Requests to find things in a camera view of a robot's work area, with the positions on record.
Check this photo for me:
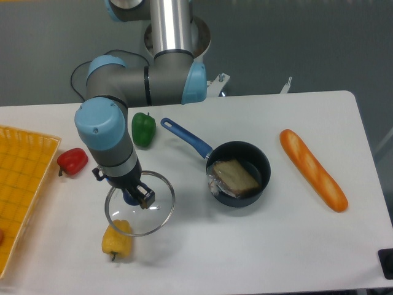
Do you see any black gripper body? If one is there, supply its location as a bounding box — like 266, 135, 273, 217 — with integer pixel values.
92, 166, 147, 197

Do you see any glass pot lid blue knob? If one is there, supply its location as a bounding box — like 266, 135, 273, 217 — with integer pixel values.
104, 170, 176, 237

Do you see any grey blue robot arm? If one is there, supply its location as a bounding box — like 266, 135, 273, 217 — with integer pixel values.
74, 1, 207, 209

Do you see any yellow bell pepper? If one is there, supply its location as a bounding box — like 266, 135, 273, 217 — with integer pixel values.
101, 225, 133, 261

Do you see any red bell pepper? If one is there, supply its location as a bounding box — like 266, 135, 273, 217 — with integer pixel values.
57, 147, 88, 176

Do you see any green bell pepper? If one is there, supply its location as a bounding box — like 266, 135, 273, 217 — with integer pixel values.
131, 112, 156, 148

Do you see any yellow woven basket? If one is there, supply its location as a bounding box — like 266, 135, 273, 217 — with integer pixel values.
1, 125, 61, 278

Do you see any orange baguette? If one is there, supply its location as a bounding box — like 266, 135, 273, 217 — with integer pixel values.
279, 129, 349, 213

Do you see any black object at table edge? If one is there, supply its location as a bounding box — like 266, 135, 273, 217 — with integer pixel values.
378, 248, 393, 280

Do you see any dark pot blue handle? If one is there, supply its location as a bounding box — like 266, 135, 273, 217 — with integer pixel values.
160, 118, 271, 208

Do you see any black cable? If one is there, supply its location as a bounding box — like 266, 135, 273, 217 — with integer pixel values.
70, 49, 151, 103

